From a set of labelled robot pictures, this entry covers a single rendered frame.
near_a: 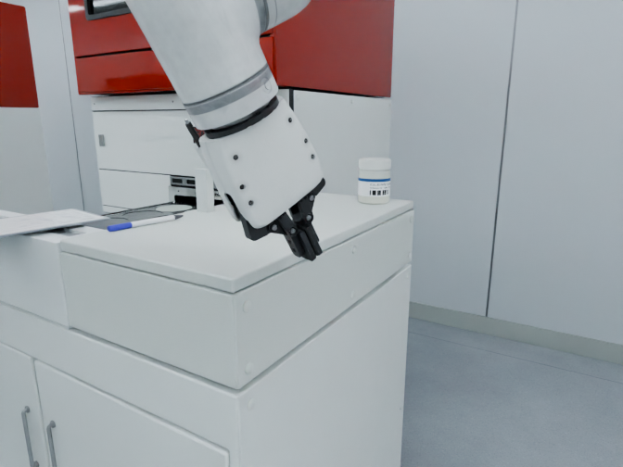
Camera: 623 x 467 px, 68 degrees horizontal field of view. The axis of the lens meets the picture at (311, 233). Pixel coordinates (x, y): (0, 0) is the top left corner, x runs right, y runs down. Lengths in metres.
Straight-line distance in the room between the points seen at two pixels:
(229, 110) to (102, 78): 1.27
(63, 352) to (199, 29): 0.63
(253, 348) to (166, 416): 0.19
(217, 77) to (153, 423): 0.52
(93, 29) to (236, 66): 1.31
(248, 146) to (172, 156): 1.08
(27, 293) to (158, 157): 0.75
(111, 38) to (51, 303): 0.96
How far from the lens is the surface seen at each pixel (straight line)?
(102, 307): 0.74
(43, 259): 0.85
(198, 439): 0.69
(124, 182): 1.69
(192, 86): 0.40
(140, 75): 1.51
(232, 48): 0.40
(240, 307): 0.55
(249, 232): 0.46
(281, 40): 1.20
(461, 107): 2.56
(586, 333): 2.69
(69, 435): 0.97
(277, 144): 0.44
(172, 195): 1.50
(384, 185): 1.00
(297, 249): 0.49
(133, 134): 1.63
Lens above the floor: 1.14
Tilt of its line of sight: 14 degrees down
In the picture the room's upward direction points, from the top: straight up
